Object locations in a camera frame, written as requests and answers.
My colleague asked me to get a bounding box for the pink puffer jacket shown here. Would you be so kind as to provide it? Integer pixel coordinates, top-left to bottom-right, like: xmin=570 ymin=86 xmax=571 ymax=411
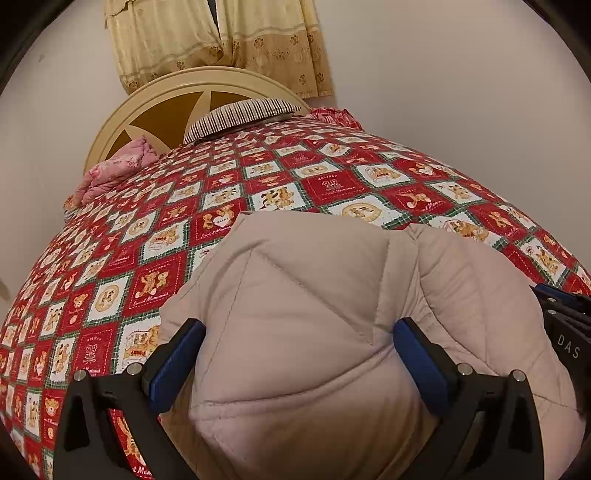
xmin=159 ymin=211 xmax=585 ymax=479

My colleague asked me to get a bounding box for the red patchwork bear bedspread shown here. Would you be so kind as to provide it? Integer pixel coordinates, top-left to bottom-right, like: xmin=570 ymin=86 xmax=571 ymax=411
xmin=1 ymin=111 xmax=590 ymax=479

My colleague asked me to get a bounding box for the pink folded blanket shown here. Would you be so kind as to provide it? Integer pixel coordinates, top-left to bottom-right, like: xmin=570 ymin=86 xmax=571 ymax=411
xmin=64 ymin=137 xmax=159 ymax=209

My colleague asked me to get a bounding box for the cream arched headboard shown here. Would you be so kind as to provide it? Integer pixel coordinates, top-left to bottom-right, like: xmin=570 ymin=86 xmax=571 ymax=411
xmin=84 ymin=66 xmax=310 ymax=170

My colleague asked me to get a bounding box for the striped pillow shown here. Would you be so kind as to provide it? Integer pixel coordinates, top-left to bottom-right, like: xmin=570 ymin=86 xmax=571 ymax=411
xmin=183 ymin=98 xmax=301 ymax=144

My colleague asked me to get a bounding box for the yellow window curtain right panel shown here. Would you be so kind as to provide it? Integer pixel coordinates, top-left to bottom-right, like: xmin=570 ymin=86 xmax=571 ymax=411
xmin=216 ymin=0 xmax=334 ymax=99

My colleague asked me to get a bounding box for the yellow window curtain panel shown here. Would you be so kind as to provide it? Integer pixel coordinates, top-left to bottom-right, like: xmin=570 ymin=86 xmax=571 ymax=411
xmin=104 ymin=0 xmax=223 ymax=94
xmin=216 ymin=0 xmax=334 ymax=99

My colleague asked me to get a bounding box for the yellow window curtain left panel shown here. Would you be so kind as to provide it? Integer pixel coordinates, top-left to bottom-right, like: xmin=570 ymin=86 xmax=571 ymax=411
xmin=104 ymin=0 xmax=223 ymax=94

